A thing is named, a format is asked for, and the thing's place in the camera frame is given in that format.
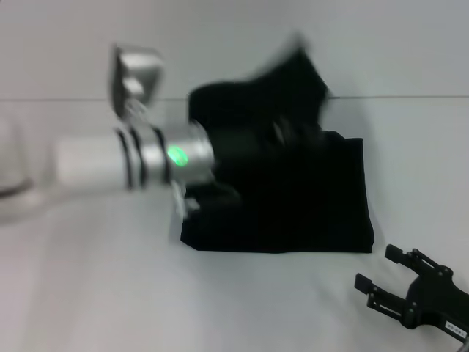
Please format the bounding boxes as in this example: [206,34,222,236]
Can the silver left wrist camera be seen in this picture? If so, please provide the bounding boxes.
[108,43,166,128]

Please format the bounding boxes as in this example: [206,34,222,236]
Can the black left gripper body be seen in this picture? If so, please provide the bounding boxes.
[207,124,283,174]

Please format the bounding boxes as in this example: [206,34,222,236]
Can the black shirt with FREE print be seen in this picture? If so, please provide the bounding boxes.
[179,33,375,255]

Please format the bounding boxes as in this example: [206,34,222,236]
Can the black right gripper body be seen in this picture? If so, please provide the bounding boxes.
[401,266,469,340]

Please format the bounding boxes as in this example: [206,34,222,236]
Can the left arm cable with plug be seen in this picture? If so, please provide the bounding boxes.
[171,178,243,221]

